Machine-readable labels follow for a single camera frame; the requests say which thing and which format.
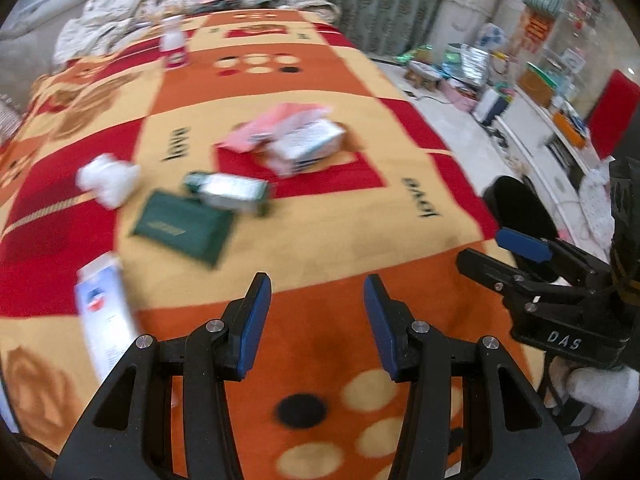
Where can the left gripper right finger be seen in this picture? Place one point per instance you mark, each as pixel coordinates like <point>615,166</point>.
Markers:
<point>507,432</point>

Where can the patterned red orange blanket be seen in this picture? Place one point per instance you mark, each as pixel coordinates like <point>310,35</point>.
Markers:
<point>394,200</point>

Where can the small wooden stool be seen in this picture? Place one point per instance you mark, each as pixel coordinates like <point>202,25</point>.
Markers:
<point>422,75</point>

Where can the long white toothpaste box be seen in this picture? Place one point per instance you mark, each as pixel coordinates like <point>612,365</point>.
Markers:
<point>106,318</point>

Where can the dark green pouch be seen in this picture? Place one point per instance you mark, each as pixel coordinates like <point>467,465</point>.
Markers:
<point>185,225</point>

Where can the white tv cabinet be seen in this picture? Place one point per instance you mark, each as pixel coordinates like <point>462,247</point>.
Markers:
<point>541,156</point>

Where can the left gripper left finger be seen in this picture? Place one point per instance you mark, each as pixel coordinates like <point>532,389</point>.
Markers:
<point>125,430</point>

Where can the white pink pill bottle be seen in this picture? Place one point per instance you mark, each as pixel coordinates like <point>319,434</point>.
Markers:
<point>173,43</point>

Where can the white medicine box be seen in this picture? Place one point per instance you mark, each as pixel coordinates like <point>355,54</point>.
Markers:
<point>298,150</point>

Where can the brown paper gift bag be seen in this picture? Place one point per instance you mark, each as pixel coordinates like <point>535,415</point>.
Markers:
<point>533,84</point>

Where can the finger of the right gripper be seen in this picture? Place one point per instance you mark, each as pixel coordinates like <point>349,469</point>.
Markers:
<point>528,247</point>

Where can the embroidered cream pillow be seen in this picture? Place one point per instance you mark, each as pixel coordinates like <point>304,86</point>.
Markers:
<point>98,12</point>

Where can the black round trash bin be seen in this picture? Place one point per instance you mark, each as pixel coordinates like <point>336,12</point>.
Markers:
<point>516,207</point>

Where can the pink paper wrapper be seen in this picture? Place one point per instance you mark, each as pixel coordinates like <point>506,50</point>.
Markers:
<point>272,125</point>

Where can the white dotted baby bundle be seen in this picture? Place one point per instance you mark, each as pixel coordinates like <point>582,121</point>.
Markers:
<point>595,200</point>

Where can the silver foil bag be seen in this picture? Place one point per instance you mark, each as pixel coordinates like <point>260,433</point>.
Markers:
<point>466,64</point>

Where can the white tissue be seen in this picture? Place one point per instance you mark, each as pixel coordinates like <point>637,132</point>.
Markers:
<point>110,180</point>

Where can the green white small box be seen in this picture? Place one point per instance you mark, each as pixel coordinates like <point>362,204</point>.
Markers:
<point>229,192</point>

